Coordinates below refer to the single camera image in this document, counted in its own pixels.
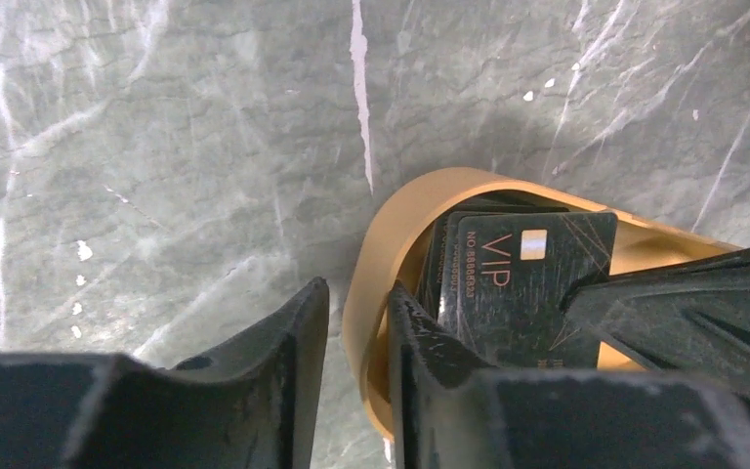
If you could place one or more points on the yellow oval tray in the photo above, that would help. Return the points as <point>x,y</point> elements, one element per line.
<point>397,240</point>

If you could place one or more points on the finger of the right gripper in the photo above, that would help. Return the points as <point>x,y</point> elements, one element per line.
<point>693,317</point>

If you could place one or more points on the black credit card stack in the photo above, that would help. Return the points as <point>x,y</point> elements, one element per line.
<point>435,266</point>

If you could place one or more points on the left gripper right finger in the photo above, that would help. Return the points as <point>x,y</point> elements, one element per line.
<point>452,409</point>

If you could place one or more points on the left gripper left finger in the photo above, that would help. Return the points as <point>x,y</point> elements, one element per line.
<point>249,402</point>

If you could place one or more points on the black VIP credit card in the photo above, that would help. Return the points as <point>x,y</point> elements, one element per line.
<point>508,279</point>

